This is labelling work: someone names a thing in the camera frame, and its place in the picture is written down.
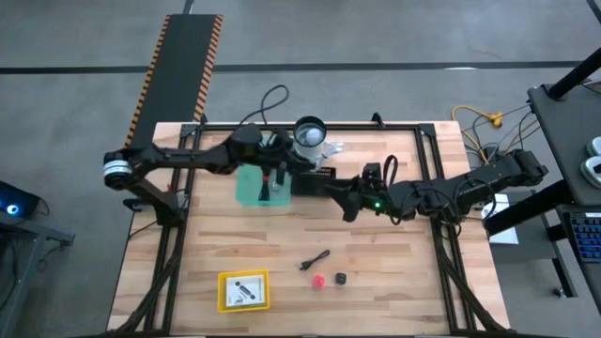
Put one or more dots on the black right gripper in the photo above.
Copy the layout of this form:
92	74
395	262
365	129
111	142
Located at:
366	197

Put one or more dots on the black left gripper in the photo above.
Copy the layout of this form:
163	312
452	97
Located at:
282	152

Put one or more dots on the black cube charger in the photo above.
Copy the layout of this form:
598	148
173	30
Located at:
341	279

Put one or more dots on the red cube charger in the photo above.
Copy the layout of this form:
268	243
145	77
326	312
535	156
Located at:
318	281

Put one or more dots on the white manual box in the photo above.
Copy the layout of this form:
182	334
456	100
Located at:
244	291

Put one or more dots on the yellow slotted plastic basket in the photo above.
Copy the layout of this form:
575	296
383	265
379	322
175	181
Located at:
220	291

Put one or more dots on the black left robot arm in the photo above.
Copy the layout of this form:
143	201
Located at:
188	159

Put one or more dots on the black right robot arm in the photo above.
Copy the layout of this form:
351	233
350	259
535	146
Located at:
493	176

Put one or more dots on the teal translucent plastic bin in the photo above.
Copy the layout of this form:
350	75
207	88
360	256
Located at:
249	197

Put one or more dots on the clear glass jar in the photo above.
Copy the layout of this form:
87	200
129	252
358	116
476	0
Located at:
310	152

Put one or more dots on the white ball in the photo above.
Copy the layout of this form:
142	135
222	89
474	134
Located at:
314	136

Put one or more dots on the black power brick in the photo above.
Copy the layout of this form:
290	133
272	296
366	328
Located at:
490	152

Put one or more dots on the black hazard-striped floor mat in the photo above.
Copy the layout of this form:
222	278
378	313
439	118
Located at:
180	70

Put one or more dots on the white paper sheet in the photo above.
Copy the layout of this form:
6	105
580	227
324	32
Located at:
504	235

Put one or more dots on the black desk support beam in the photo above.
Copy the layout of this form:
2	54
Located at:
526	212

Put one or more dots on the black side desk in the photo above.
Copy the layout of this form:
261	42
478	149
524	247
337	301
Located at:
563	141

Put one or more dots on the backlit black keyboard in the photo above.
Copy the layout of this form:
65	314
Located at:
587	237

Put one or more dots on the white rounded device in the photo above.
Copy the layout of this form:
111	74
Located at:
591	173
595	146

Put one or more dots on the black round pole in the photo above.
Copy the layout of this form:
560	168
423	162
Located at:
575	75

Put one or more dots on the blue-lit black computer box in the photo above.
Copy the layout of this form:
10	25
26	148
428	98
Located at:
14	206

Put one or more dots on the grey metal stand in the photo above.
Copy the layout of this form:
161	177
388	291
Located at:
19	244

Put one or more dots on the black aluminium table frame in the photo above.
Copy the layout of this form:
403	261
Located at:
399	127

